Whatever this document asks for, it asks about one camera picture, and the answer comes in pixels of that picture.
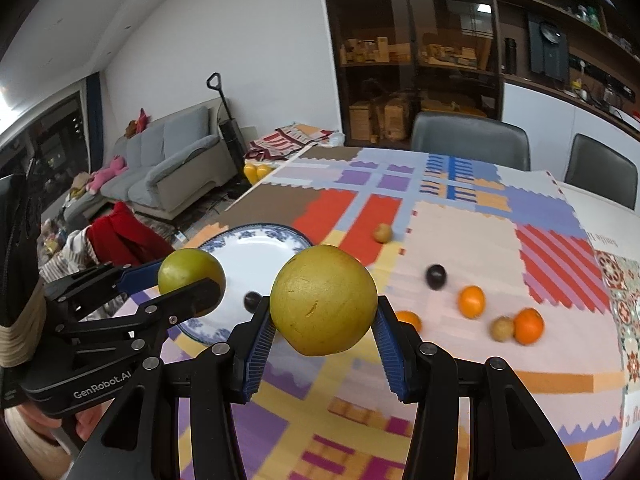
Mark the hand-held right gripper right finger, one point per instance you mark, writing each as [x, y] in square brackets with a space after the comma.
[395, 360]

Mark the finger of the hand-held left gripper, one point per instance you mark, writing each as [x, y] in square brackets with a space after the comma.
[142, 275]
[195, 297]

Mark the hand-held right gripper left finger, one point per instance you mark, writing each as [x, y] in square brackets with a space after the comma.
[255, 355]

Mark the small green pear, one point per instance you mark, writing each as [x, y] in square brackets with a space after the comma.
[185, 270]

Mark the orange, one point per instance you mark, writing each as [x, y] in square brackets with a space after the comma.
[529, 325]
[471, 301]
[409, 321]

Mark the dark purple plum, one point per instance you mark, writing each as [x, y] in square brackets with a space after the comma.
[435, 276]
[251, 301]

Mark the blue and white plate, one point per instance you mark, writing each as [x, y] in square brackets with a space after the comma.
[250, 255]

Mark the large yellow-green pear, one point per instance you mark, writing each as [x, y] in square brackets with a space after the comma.
[322, 300]

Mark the brown round fruit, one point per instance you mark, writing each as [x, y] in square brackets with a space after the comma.
[502, 328]
[382, 232]

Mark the person's left hand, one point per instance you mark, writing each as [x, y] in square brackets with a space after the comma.
[89, 422]

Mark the red garment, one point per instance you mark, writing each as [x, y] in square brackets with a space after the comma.
[130, 240]

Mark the striped grey cloth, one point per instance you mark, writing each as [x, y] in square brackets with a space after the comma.
[65, 260]

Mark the pink plush toy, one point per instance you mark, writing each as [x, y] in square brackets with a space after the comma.
[107, 172]

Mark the grey sofa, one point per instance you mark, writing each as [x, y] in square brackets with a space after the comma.
[165, 165]

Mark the colourful patchwork tablecloth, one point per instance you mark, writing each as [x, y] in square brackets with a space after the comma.
[450, 240]

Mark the red plush toy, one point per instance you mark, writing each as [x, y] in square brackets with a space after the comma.
[141, 119]

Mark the black upright vacuum cleaner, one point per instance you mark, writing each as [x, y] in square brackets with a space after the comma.
[227, 125]

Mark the folded red patterned cloth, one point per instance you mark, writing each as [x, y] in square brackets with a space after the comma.
[295, 137]

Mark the grey dining chair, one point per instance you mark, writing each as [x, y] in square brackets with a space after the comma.
[470, 137]
[600, 170]

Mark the floral tile patterned mat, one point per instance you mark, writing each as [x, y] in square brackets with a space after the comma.
[617, 280]

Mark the white cloth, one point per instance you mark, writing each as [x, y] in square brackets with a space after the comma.
[590, 215]

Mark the white sideboard cabinet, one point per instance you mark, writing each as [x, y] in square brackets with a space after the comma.
[550, 110]

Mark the dark glass door cabinet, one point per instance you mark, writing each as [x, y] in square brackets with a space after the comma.
[410, 50]

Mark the black thermos bottle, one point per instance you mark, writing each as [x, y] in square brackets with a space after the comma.
[509, 55]

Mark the black water dispenser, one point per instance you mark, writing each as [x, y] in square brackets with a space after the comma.
[547, 47]

